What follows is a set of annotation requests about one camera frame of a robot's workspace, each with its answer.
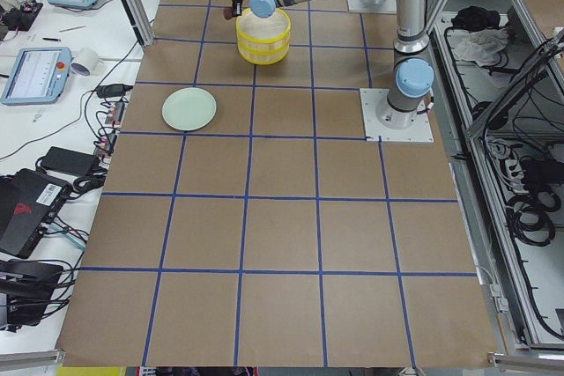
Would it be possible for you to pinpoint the lower teach pendant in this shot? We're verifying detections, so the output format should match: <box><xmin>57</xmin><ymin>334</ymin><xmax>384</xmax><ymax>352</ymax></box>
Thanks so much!
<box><xmin>1</xmin><ymin>47</ymin><xmax>72</xmax><ymax>106</ymax></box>

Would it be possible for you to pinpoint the light green plate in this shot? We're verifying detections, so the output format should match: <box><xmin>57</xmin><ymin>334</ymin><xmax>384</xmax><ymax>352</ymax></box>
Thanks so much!
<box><xmin>161</xmin><ymin>87</ymin><xmax>217</xmax><ymax>131</ymax></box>

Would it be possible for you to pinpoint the black power adapter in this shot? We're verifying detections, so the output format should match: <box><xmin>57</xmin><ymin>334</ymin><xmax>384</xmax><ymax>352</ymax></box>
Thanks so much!
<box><xmin>35</xmin><ymin>146</ymin><xmax>100</xmax><ymax>177</ymax></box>

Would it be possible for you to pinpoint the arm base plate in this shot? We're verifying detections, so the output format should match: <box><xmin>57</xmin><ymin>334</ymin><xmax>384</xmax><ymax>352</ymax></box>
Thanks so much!
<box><xmin>347</xmin><ymin>0</ymin><xmax>397</xmax><ymax>14</ymax></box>
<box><xmin>360</xmin><ymin>88</ymin><xmax>434</xmax><ymax>144</ymax></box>

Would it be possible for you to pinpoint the white tape roll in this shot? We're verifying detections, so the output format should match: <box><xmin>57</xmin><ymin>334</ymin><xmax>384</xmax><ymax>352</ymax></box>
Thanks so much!
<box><xmin>70</xmin><ymin>48</ymin><xmax>106</xmax><ymax>77</ymax></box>

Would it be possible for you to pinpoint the black computer box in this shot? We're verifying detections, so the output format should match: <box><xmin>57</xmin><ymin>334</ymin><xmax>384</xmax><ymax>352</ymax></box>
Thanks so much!
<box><xmin>1</xmin><ymin>168</ymin><xmax>72</xmax><ymax>259</ymax></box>

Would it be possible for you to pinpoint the yellow steamer layer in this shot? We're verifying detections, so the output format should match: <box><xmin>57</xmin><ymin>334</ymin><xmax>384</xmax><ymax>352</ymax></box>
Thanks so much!
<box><xmin>237</xmin><ymin>39</ymin><xmax>290</xmax><ymax>65</ymax></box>
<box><xmin>235</xmin><ymin>8</ymin><xmax>292</xmax><ymax>44</ymax></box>

